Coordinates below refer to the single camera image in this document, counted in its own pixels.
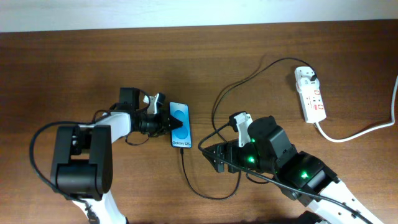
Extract white power strip cord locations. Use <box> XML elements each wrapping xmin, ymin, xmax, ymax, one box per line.
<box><xmin>313</xmin><ymin>74</ymin><xmax>398</xmax><ymax>143</ymax></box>

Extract white power strip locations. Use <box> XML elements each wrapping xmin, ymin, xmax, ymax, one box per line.
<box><xmin>294</xmin><ymin>67</ymin><xmax>326</xmax><ymax>123</ymax></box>

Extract white charger plug adapter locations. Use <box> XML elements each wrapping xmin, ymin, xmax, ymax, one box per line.
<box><xmin>296</xmin><ymin>77</ymin><xmax>320</xmax><ymax>93</ymax></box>

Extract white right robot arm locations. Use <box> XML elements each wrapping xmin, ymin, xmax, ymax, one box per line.
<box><xmin>198</xmin><ymin>112</ymin><xmax>380</xmax><ymax>223</ymax></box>

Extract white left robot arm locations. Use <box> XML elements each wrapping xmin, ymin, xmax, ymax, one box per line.
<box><xmin>50</xmin><ymin>88</ymin><xmax>183</xmax><ymax>223</ymax></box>

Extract black USB charging cable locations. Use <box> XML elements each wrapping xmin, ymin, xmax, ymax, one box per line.
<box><xmin>179</xmin><ymin>57</ymin><xmax>318</xmax><ymax>200</ymax></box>

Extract blue Galaxy smartphone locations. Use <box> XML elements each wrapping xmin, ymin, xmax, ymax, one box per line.
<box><xmin>169</xmin><ymin>102</ymin><xmax>192</xmax><ymax>148</ymax></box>

